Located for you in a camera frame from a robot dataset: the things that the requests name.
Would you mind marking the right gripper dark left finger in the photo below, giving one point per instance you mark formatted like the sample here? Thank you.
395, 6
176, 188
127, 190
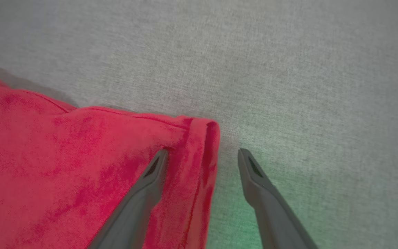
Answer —
136, 211

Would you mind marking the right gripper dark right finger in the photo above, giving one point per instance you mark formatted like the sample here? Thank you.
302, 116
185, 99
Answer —
275, 214

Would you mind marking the red and white basketball jersey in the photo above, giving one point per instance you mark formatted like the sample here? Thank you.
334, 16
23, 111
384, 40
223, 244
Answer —
64, 166

